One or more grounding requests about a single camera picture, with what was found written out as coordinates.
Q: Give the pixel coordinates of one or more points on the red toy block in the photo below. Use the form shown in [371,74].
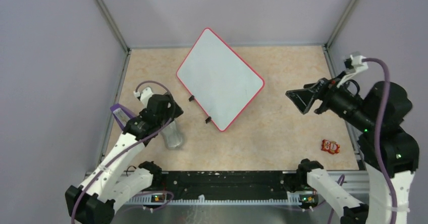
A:
[330,147]

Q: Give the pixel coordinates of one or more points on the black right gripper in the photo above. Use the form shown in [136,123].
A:
[303,98]

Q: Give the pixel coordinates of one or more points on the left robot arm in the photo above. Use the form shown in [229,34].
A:
[102,194]

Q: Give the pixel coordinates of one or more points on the aluminium frame rail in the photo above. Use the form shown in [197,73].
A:
[98,197]

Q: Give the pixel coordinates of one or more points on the silver mesh eraser sponge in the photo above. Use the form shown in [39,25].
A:
[172,136]

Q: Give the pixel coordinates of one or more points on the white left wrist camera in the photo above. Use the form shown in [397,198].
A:
[144,95]

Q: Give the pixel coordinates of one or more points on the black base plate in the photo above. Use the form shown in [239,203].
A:
[233,185]

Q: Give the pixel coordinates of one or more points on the purple box holder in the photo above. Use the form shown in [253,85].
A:
[121,114]

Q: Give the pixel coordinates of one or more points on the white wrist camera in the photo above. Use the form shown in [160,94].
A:
[354,65]
[144,95]

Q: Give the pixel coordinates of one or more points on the pink-framed whiteboard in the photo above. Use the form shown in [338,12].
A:
[222,82]

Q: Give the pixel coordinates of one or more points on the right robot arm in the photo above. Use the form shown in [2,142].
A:
[390,154]

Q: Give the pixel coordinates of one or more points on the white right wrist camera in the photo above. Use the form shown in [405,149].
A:
[354,65]

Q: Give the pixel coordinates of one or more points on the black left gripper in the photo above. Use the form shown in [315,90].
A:
[169,109]

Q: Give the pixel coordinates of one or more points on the black whiteboard stand foot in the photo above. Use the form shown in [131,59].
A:
[191,98]

